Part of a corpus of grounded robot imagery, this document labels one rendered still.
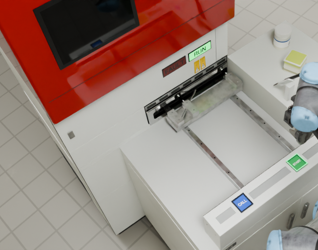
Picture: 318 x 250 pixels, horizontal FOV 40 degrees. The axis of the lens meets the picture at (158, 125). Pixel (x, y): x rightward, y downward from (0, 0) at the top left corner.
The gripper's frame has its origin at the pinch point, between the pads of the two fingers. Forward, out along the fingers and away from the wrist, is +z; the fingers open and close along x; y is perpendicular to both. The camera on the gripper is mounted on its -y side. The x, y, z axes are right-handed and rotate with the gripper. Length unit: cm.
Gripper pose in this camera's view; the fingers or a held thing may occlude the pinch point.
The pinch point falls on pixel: (303, 143)
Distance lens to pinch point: 156.5
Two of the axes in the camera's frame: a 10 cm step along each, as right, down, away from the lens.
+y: -5.6, -6.3, 5.4
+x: -8.2, 5.3, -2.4
